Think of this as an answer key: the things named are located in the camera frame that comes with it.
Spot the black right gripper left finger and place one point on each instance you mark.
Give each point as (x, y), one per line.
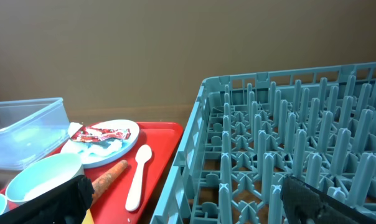
(68, 203)

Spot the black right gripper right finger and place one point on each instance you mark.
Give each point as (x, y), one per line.
(303, 203)

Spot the green bowl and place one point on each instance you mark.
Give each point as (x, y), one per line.
(43, 176)

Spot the white tissue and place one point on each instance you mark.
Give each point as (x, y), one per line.
(101, 149)

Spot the red snack wrapper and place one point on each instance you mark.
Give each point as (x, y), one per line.
(88, 134)

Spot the grey-blue dishwasher rack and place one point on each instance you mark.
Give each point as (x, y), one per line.
(247, 132)

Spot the orange carrot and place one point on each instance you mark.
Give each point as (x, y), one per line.
(101, 184)

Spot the light blue plate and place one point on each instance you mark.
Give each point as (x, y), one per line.
(93, 161)

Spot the clear plastic bin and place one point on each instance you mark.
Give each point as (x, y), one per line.
(30, 130)

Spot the white plastic spoon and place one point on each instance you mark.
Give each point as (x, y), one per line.
(143, 154)

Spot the red plastic tray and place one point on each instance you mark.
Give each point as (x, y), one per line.
(163, 139)

